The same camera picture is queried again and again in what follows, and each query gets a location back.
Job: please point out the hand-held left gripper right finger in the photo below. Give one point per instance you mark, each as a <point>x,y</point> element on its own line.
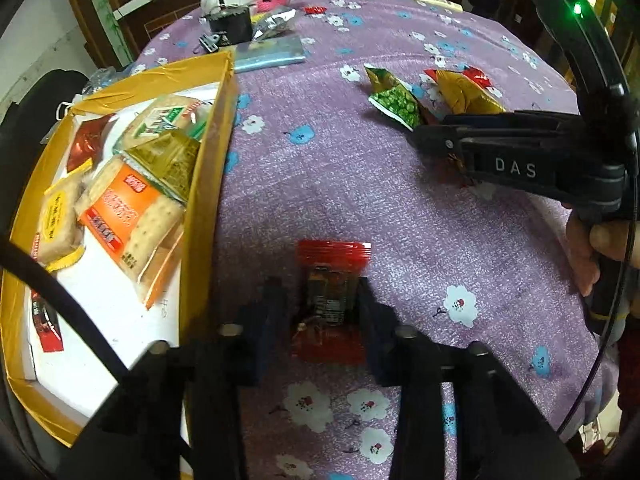
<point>375,335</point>

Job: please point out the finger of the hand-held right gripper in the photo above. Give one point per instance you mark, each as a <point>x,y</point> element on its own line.
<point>500,119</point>
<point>435,139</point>

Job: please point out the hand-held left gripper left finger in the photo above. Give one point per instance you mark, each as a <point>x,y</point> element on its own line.
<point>267,330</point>

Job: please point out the yellow cheese cracker packet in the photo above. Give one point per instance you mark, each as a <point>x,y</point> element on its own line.
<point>465,92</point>

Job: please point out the green pea snack packet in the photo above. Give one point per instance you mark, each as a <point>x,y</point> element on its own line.
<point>397,102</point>

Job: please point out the yellow cardboard box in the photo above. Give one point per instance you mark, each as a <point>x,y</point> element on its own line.
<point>210,185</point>

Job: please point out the orange cracker packet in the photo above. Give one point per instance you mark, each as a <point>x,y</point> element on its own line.
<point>125,215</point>

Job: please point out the gold green snack packet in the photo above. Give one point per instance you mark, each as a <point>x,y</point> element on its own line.
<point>167,162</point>

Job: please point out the yellow square cracker packet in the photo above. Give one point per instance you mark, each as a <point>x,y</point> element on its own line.
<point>55,220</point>

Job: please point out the green round cracker packet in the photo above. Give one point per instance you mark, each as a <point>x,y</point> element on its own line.
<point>150,117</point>

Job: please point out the person's right hand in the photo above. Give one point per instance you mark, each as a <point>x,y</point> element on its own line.
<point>582,250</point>

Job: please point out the purple floral tablecloth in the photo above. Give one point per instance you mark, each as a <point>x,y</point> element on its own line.
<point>350,185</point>

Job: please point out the yellow card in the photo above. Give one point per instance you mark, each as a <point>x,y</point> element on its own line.
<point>435,1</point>

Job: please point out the small red candy packet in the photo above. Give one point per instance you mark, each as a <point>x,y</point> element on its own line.
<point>315,9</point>

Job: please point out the blue yellow flat packet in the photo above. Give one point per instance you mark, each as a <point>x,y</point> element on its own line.
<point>270,55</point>

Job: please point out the silver foil packet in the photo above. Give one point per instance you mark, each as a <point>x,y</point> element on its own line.
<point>272,22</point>

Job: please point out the black pot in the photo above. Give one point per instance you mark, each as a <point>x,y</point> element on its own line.
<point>230,25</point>

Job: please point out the dark red foil snack packet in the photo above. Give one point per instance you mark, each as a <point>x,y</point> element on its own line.
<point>87,142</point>

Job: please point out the wooden cabinet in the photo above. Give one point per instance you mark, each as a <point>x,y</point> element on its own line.
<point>165,15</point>

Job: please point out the black leather chair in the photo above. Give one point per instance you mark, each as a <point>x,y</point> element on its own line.
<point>45,90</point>

